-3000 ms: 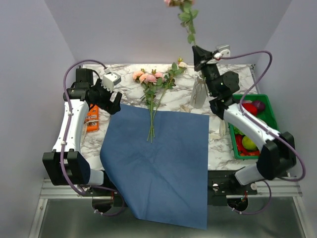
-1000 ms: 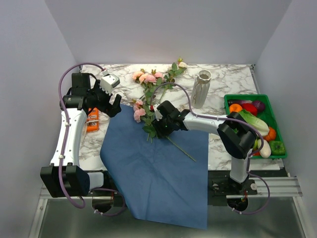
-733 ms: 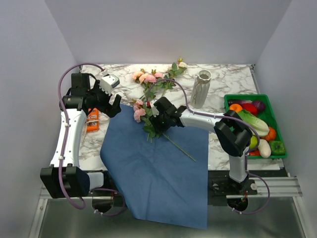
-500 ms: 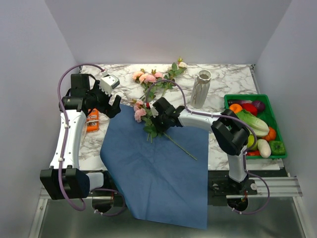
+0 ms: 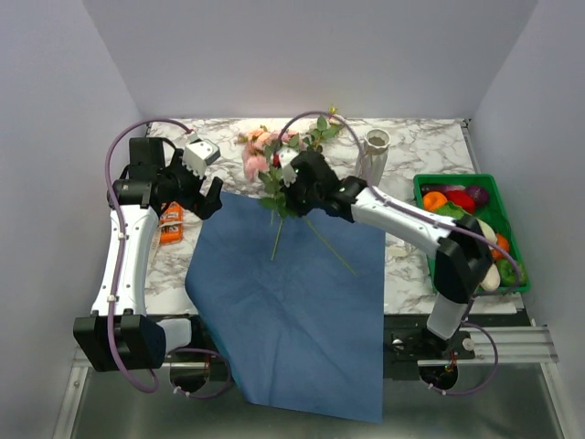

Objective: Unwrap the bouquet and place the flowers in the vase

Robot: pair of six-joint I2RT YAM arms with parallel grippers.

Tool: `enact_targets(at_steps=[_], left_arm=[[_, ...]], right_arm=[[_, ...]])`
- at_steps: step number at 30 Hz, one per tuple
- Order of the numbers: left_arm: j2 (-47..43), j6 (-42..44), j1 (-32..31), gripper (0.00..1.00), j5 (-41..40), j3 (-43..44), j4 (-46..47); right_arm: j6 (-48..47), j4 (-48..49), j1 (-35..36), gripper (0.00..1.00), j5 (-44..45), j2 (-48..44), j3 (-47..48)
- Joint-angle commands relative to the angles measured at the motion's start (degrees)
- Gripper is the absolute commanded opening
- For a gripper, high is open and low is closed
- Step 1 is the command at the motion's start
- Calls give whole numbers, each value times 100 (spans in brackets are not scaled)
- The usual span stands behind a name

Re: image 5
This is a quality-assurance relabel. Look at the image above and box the white ceramic vase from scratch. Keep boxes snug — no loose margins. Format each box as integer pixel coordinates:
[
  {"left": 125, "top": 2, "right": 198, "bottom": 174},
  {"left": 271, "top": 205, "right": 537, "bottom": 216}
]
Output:
[{"left": 355, "top": 129, "right": 390, "bottom": 187}]

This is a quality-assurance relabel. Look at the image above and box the orange pumpkin toy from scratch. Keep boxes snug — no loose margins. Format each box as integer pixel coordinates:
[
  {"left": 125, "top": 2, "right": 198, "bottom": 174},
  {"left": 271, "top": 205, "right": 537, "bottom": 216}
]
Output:
[{"left": 490, "top": 233, "right": 510, "bottom": 261}]

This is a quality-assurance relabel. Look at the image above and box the purple onion toy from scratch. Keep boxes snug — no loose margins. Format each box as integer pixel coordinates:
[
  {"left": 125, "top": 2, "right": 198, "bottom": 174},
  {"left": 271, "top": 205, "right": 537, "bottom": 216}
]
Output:
[{"left": 464, "top": 185, "right": 490, "bottom": 208}]

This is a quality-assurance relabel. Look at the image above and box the pink flower bouquet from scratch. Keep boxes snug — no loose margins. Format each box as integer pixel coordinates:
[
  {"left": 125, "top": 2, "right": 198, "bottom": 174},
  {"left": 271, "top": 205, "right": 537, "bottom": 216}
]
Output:
[{"left": 238, "top": 123, "right": 342, "bottom": 261}]

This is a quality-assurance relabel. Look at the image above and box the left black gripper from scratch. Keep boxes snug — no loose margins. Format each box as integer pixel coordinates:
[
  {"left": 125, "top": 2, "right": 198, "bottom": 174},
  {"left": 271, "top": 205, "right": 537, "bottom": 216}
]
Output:
[{"left": 158, "top": 148, "right": 223, "bottom": 220}]

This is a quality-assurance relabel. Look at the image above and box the red pepper toy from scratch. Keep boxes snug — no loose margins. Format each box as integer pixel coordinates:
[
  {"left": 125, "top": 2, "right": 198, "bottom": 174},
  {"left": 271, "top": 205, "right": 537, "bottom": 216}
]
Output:
[{"left": 445, "top": 190, "right": 476, "bottom": 215}]

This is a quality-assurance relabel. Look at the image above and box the green plastic basket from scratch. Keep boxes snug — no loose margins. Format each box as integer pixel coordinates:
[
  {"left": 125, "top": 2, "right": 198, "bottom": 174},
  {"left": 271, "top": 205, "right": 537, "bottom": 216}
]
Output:
[{"left": 413, "top": 174, "right": 530, "bottom": 294}]

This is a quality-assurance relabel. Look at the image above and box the blue wrapping paper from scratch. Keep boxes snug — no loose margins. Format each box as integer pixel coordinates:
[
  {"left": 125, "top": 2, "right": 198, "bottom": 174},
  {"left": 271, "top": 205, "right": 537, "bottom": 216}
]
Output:
[{"left": 185, "top": 193, "right": 385, "bottom": 423}]

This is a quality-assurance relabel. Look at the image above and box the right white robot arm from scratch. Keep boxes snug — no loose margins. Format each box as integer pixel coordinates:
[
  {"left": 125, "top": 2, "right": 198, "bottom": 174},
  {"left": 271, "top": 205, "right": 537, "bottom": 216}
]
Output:
[{"left": 273, "top": 148, "right": 493, "bottom": 359}]

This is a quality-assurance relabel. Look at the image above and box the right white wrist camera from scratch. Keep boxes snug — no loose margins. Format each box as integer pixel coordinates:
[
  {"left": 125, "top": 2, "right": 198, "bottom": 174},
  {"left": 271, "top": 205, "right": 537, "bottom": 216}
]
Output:
[{"left": 272, "top": 146, "right": 299, "bottom": 187}]

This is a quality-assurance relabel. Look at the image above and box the white radish toy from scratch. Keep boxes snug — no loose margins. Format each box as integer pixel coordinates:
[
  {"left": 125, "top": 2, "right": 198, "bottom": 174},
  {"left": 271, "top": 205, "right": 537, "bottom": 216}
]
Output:
[{"left": 480, "top": 263, "right": 501, "bottom": 292}]

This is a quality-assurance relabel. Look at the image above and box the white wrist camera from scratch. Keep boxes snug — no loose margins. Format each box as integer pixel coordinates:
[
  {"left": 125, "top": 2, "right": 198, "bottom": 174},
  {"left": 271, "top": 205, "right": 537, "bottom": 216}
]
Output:
[
  {"left": 183, "top": 140, "right": 221, "bottom": 178},
  {"left": 272, "top": 146, "right": 299, "bottom": 187}
]

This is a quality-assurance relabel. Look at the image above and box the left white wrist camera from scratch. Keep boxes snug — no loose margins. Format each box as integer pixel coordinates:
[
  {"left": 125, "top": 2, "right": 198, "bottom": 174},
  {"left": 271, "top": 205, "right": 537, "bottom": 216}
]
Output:
[{"left": 183, "top": 140, "right": 221, "bottom": 178}]

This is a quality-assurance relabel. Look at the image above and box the orange pepper toy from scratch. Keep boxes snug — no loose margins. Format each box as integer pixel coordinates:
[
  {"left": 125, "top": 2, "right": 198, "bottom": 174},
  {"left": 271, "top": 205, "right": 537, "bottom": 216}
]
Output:
[{"left": 422, "top": 191, "right": 448, "bottom": 212}]

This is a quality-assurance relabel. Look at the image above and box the orange packet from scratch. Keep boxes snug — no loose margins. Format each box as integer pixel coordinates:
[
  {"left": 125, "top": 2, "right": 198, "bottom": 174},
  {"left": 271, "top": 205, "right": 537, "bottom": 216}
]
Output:
[{"left": 159, "top": 202, "right": 184, "bottom": 245}]

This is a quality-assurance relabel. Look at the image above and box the small white flower sprig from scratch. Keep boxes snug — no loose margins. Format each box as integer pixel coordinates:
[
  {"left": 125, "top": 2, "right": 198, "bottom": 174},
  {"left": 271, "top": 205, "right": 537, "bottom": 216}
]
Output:
[{"left": 303, "top": 106, "right": 344, "bottom": 153}]

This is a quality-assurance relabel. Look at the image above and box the aluminium rail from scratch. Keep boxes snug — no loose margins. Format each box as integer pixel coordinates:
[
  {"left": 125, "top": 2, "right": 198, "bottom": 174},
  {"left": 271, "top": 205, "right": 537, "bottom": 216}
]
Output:
[{"left": 54, "top": 327, "right": 567, "bottom": 438}]

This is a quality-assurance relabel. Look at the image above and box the green lettuce toy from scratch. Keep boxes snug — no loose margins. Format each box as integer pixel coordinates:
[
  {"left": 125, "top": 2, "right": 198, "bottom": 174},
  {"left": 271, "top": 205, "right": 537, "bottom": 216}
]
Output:
[{"left": 433, "top": 201, "right": 497, "bottom": 243}]

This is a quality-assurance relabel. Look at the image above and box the green pepper toy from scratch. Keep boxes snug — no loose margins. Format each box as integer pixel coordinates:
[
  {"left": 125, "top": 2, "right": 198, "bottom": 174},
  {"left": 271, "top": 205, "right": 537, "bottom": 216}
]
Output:
[{"left": 496, "top": 259, "right": 527, "bottom": 287}]

